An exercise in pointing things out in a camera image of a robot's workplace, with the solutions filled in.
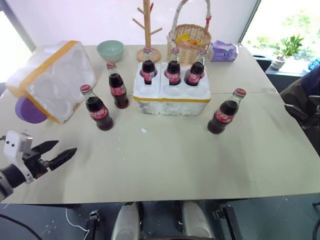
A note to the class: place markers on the blue packet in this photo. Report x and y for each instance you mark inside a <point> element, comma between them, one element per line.
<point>315,63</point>

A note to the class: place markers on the person in dark clothing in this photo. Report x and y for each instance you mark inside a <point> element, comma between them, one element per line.
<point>307,100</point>

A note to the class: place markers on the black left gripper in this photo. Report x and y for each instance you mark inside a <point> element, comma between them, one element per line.
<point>35,162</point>

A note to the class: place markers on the white foam bottle crate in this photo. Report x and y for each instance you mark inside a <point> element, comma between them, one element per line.
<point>172,100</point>

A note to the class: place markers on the green bowl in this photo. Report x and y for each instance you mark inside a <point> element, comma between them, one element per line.
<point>110,51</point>

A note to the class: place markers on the purple bowl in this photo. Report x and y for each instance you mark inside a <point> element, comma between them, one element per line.
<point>28,112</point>

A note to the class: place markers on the grey rounded shape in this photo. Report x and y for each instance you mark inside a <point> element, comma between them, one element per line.
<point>125,222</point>
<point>198,221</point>

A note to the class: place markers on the small white object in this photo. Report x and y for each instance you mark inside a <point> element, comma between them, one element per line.
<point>143,130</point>

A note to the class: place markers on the white foam lid yellow tape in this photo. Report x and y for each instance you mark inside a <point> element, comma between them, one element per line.
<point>57,82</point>

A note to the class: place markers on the purple tissue pack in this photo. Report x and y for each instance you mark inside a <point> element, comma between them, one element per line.
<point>222,52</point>

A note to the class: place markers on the potted green plant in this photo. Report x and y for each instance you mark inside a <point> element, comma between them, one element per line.
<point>287,47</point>

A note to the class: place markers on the wooden mug tree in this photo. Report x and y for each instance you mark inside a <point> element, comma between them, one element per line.
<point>148,30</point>

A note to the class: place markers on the yellow fruit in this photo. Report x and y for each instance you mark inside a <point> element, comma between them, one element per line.
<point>182,38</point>

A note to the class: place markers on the black table bracket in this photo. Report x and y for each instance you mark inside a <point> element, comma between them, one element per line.
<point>227,220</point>
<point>93,221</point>

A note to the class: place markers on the orange fruit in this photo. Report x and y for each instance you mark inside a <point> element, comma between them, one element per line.
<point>195,42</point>

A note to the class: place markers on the glass cola bottle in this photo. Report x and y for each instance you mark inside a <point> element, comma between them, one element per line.
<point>148,68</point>
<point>98,112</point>
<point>118,87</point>
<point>173,71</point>
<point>223,115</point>
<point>195,72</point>

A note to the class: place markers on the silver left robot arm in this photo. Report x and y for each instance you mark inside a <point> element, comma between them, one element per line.
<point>10,176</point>

